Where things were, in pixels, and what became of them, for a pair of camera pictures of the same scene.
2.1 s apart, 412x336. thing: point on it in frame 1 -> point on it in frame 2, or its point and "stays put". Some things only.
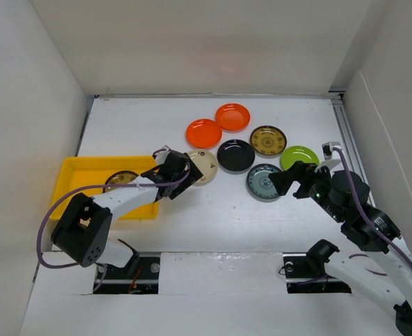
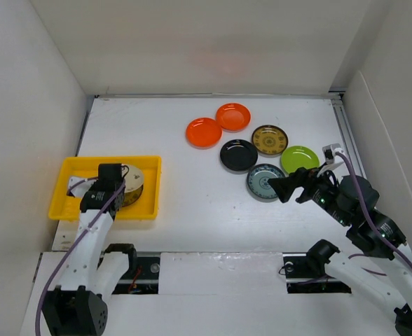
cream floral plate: [207, 164] -> [134, 178]
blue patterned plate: [259, 183] stays put
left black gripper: [194, 176] -> [93, 187]
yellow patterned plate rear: [268, 141] stays put
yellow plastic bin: [81, 172] stays put
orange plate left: [204, 134] stays put
